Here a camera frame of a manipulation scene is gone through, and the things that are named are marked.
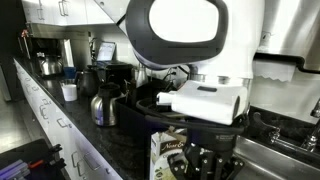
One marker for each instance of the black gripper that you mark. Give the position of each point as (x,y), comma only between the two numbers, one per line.
(213,140)

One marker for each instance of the white lower cabinet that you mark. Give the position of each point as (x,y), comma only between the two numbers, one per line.
(50,133)

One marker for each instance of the white upper cabinet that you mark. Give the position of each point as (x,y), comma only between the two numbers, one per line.
(73,11)

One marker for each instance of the white cabinet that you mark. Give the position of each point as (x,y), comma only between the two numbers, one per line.
(50,133)
(73,11)

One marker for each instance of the chrome faucet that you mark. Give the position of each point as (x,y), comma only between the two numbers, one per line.
(312,140)

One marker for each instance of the framed tablet screen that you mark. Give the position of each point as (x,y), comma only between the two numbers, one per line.
(106,51)

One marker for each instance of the white cup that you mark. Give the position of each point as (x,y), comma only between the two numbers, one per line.
(69,92)

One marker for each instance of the steel thermal carafe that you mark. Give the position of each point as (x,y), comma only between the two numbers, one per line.
(105,110)

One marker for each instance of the couscous carton box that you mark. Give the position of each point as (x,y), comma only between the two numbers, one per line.
(160,150)

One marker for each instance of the steel paper towel dispenser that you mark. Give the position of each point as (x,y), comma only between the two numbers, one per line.
(293,23)

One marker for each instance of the dark blue container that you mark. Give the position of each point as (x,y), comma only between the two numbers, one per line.
(69,72)

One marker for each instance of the steel sink basin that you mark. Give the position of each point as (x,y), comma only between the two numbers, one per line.
(273,163)

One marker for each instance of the black kettle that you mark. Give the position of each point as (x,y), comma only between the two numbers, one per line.
(89,83)

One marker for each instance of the white paper towel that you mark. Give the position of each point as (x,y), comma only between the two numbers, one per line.
(276,71)

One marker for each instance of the steel coffee brewer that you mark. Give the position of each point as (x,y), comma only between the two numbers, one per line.
(50,43)

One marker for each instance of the black dish rack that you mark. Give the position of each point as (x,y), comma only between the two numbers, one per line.
(133,116)

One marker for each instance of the black power plug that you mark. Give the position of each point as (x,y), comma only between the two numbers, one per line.
(170,75)

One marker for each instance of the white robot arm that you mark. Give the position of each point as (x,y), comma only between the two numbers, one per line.
(233,40)

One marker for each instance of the black coffee machine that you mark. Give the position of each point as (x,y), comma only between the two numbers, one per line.
(116,71)

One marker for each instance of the steel water bottle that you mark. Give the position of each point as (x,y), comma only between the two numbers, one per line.
(141,78)

